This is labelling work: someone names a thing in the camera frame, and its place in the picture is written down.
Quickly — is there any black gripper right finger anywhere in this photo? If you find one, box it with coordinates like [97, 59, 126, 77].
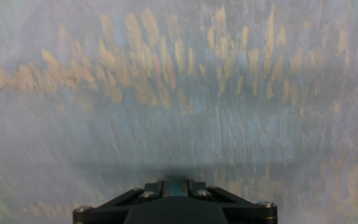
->
[187, 179, 278, 224]

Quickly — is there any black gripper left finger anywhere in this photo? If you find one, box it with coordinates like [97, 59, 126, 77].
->
[72, 179, 165, 224]

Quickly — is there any blue pipette tip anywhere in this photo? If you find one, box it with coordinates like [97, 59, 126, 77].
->
[163, 180, 188, 198]

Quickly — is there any light blue stained cloth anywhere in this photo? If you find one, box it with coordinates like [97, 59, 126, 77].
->
[0, 0, 358, 224]

